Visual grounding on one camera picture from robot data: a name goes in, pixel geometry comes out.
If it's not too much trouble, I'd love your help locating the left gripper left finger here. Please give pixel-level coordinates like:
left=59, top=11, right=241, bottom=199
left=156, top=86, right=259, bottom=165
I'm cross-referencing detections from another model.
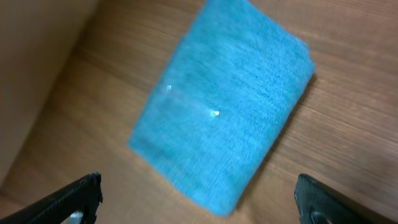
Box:
left=1, top=172, right=103, bottom=224

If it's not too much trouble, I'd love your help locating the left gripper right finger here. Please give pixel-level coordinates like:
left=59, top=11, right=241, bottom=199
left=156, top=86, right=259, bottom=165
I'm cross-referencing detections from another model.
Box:
left=294, top=174, right=371, bottom=224

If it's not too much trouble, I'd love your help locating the blue denim cloth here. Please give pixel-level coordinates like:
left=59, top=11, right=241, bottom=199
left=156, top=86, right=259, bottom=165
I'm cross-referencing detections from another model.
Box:
left=128, top=0, right=315, bottom=217

